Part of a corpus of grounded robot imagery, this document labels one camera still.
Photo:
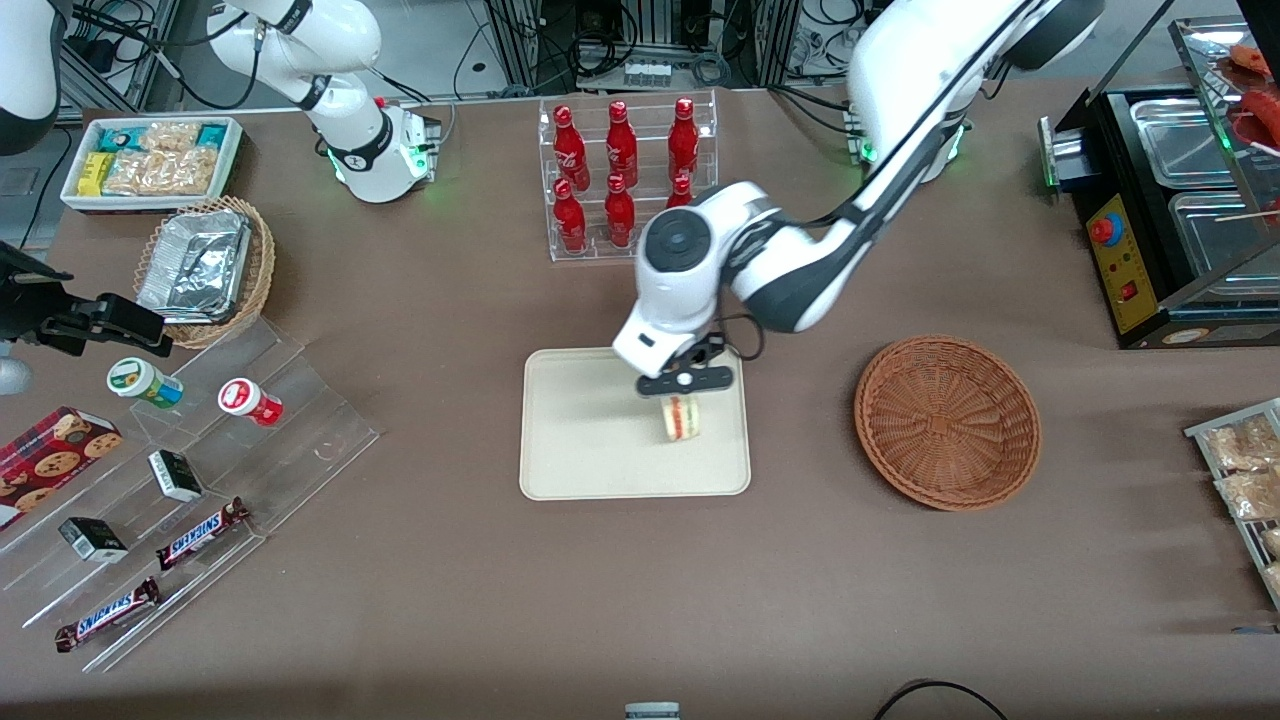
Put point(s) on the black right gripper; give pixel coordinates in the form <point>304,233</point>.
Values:
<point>32,312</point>

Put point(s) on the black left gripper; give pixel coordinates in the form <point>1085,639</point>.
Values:
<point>701,354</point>

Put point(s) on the sandwich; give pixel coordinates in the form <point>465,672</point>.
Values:
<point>680,420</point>

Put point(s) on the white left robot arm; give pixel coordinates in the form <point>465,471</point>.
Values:
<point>900,60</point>

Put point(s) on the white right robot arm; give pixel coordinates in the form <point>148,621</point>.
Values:
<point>360,140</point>

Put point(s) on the cream plastic tray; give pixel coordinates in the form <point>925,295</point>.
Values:
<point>590,440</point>

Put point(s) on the light wicker basket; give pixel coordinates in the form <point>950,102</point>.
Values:
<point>262,260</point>

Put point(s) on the brown wicker basket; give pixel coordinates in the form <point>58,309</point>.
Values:
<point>947,422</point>

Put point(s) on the green sunflower lidded jar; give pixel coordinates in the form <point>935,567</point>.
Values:
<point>135,378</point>

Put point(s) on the aluminium foil container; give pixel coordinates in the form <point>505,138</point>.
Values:
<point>195,265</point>

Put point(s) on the white plastic snack bin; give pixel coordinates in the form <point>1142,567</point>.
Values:
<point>150,207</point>

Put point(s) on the red chocolate chip cookie box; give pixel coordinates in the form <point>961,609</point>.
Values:
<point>50,460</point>

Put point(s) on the clear acrylic bottle rack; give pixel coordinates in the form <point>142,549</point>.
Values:
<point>597,252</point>

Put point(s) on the yellow snack packet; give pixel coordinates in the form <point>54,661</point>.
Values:
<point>95,172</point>

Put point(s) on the red lidded jar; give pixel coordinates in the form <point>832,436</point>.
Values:
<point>245,400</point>

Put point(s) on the small dark green box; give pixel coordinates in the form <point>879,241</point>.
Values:
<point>92,540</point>
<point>175,475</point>

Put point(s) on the clear bag of crackers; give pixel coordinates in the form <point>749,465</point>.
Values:
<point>160,172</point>
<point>172,135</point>

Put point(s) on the red cola bottle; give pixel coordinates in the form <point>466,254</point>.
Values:
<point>568,218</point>
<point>568,145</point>
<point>621,145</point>
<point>683,140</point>
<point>619,212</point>
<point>680,192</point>

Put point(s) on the teal snack packet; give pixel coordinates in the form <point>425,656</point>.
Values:
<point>212,134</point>
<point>118,136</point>

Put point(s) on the Snickers chocolate bar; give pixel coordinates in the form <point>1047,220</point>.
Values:
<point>203,533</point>
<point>107,613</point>

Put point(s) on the clear acrylic stepped display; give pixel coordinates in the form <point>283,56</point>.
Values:
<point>320,430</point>

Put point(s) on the white power strip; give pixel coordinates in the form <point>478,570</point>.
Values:
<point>648,72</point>

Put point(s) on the grey device with white label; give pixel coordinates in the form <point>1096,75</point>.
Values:
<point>652,711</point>

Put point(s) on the red emergency stop button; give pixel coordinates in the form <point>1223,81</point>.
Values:
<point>1104,230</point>

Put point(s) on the black food warmer machine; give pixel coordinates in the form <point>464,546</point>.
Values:
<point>1130,270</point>

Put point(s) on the steel food pan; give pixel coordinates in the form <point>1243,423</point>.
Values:
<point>1180,140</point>
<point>1225,235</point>

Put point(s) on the clear bag of snacks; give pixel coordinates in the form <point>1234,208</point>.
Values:
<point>1272,542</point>
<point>1250,493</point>
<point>1240,442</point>

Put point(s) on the red sausage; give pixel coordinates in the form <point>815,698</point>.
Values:
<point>1262,105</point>
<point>1255,55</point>

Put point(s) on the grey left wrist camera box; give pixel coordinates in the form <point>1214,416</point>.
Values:
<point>645,345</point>

